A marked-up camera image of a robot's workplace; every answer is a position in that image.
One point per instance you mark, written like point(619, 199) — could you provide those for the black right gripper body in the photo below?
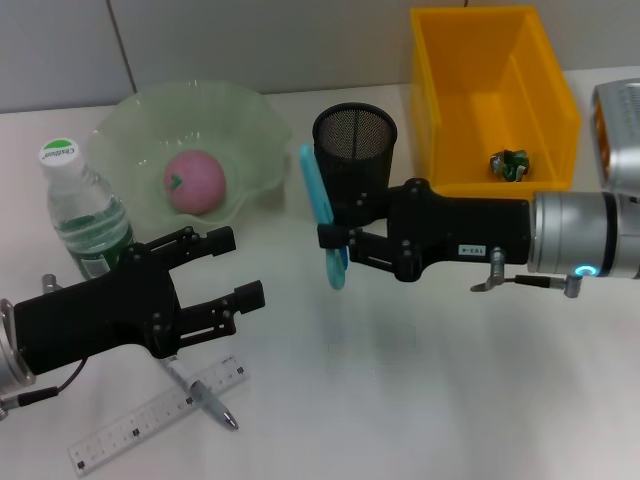
point(465, 230)

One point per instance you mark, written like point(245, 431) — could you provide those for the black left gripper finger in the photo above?
point(220, 241)
point(250, 297)

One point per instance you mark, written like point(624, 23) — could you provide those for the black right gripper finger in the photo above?
point(367, 210)
point(334, 237)

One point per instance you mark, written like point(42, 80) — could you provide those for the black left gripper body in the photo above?
point(100, 315)

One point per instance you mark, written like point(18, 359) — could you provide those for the blue scissors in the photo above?
point(315, 185)

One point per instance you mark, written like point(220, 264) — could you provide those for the pink toy peach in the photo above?
point(197, 185)

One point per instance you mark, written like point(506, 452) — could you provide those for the green plastic wrapper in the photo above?
point(510, 165)

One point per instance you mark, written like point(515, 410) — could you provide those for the clear water bottle green label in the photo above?
point(75, 200)

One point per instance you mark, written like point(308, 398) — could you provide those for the transparent plastic ruler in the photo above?
point(125, 430)

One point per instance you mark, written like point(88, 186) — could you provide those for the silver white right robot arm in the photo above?
point(565, 230)

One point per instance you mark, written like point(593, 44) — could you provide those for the black mesh pen holder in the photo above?
point(360, 150)

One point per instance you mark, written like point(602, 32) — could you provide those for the translucent green wavy fruit plate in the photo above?
point(240, 130)

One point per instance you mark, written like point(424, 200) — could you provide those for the grey silver pen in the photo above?
point(222, 415)

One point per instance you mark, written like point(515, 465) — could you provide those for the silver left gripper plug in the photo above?
point(50, 282)

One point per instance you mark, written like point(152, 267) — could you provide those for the yellow plastic bin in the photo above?
point(465, 100)

